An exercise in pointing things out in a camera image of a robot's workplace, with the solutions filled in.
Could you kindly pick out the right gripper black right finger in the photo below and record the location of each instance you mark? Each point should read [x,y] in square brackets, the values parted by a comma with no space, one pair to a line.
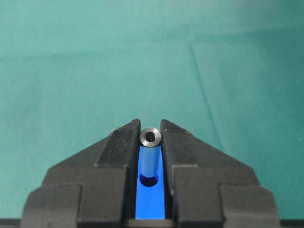
[210,189]

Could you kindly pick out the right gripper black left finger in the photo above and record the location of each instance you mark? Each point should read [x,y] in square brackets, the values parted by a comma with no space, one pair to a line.
[93,188]

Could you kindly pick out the blue shaft holder block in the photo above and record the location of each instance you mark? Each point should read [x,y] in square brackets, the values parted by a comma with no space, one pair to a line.
[150,200]

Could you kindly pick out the green table cloth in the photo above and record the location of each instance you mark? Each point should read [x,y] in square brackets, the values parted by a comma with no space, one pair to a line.
[229,71]

